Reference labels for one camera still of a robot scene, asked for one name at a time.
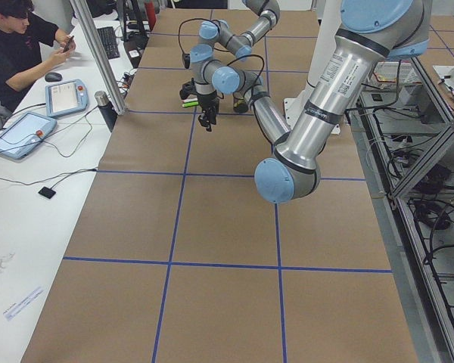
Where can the seated person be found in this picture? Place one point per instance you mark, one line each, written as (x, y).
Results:
(30, 47)

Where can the teach pendant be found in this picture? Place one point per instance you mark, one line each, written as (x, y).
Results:
(65, 98)
(25, 134)

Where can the black computer mouse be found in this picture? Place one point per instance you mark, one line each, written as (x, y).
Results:
(53, 77)

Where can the small black puck device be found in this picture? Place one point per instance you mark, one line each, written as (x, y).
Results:
(47, 192)

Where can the brown table mat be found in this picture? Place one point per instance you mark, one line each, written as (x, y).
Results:
(176, 257)

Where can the black keyboard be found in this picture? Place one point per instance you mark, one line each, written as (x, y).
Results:
(109, 41)

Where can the aluminium frame post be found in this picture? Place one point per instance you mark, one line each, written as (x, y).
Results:
(82, 12)

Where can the far teach pendant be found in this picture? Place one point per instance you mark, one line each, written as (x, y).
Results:
(65, 98)

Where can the near teach pendant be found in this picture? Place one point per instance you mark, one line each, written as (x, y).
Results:
(25, 134)

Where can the green highlighter pen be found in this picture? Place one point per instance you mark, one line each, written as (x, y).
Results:
(188, 104)

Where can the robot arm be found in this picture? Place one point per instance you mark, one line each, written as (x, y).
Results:
(365, 33)
(209, 75)

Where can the black mesh pen cup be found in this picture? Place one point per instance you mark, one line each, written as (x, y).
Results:
(239, 105)

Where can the dark water bottle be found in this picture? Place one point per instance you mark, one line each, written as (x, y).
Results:
(106, 108)

